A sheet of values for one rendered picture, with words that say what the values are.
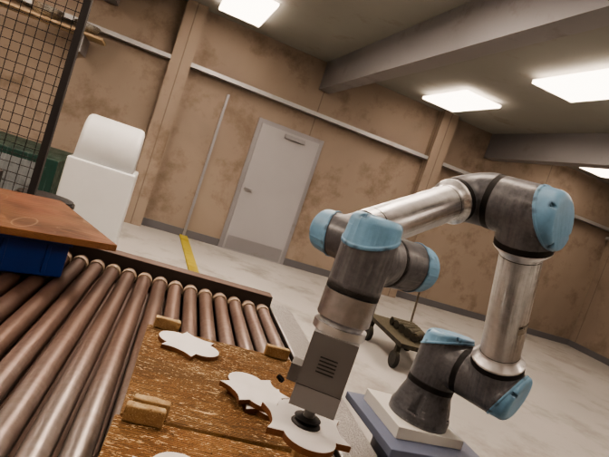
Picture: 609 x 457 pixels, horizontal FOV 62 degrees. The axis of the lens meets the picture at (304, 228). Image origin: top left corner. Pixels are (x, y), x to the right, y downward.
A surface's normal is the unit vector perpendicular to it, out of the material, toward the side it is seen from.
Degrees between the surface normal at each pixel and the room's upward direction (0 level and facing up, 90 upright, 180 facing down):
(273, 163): 90
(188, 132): 90
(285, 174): 90
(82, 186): 90
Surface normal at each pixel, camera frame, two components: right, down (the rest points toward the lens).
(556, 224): 0.67, 0.18
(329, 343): -0.12, 0.04
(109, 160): 0.32, 0.00
